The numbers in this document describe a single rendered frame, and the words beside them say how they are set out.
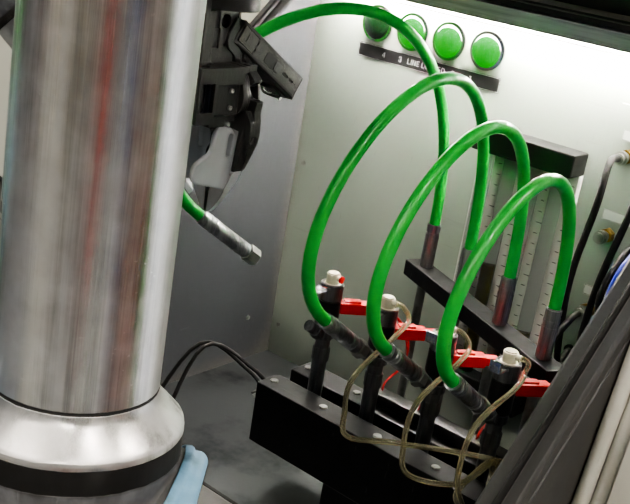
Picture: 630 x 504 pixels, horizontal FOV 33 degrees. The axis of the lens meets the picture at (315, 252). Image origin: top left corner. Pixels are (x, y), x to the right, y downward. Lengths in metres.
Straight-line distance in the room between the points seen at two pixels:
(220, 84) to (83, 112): 0.50
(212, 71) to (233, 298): 0.71
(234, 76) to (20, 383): 0.52
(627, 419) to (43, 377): 0.68
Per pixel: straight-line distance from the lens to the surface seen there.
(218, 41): 0.98
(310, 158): 1.59
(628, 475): 1.07
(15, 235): 0.50
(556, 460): 1.02
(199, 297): 1.55
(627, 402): 1.07
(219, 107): 0.97
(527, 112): 1.38
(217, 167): 1.01
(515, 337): 1.22
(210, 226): 1.21
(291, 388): 1.27
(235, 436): 1.46
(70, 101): 0.47
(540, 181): 1.02
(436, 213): 1.36
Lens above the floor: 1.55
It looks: 19 degrees down
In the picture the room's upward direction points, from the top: 9 degrees clockwise
